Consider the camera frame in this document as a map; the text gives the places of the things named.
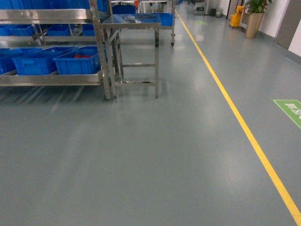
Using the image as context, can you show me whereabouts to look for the blue bin with red bags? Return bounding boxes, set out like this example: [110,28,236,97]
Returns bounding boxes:
[53,46,101,75]

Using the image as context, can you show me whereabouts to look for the stainless steel side table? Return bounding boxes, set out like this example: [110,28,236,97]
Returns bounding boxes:
[101,14,161,98]

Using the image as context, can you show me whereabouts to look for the stainless steel shelf rack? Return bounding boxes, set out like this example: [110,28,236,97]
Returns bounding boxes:
[0,0,112,99]

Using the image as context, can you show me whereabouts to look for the gold planter with plant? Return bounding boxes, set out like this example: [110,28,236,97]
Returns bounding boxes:
[245,0,273,39]

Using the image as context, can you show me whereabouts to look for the blue bin far left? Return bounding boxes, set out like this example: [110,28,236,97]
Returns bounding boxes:
[0,48,42,74]

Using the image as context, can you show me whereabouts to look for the blue empty front bin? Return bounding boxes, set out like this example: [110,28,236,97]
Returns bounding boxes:
[12,46,77,75]

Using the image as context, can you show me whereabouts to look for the red bubble wrap bags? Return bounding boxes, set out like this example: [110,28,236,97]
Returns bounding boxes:
[73,54,91,59]

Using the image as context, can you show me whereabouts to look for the yellow mop bucket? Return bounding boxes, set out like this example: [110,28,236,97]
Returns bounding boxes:
[230,6,244,28]

